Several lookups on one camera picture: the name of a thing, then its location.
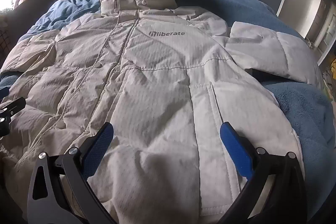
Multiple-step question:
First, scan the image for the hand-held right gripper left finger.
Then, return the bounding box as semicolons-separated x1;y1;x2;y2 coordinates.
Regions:
28;122;118;224

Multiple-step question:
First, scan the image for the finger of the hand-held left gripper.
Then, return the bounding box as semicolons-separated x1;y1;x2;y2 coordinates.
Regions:
0;116;13;138
0;97;27;117

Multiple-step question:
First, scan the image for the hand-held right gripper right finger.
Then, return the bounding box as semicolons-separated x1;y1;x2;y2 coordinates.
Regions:
218;122;308;224

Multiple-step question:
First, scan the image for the beige hooded puffer jacket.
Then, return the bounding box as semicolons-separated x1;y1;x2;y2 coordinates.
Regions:
0;0;324;224

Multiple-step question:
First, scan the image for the blue fleece blanket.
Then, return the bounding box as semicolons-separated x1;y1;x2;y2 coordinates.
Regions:
0;0;336;224

